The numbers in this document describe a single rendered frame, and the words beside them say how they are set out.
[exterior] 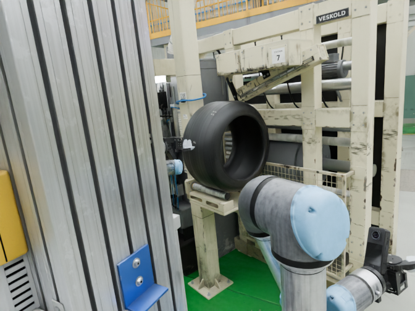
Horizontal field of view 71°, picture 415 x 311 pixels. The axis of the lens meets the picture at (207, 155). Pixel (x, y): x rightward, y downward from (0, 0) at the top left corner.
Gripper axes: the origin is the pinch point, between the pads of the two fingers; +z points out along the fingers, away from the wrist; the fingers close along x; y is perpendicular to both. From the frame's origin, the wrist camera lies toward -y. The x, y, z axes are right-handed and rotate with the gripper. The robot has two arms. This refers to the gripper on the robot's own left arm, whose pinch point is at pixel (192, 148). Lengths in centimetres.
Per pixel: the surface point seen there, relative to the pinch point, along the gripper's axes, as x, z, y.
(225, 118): -11.7, 15.1, 17.4
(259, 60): -13, 42, 52
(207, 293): 25, 32, -117
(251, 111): -12.0, 36.3, 20.9
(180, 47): 32, 14, 63
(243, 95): 15, 57, 33
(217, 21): 428, 401, 242
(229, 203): -9.1, 21.3, -35.5
